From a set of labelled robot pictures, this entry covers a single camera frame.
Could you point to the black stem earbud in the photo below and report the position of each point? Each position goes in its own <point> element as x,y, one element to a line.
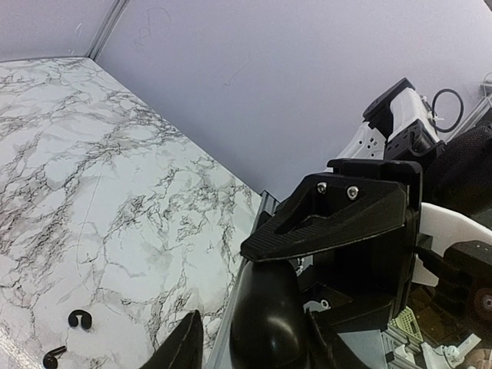
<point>50,360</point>

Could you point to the black ear hook earbud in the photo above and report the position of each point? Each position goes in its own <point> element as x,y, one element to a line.
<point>80,318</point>

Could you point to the left aluminium corner post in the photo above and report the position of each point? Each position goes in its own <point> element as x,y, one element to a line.
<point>105,30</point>

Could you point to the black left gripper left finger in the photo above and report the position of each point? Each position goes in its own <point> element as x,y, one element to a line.
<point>183,348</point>

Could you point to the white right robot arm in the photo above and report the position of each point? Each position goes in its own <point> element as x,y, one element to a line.
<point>401,125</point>

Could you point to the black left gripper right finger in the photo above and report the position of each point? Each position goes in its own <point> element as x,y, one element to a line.
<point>350,234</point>

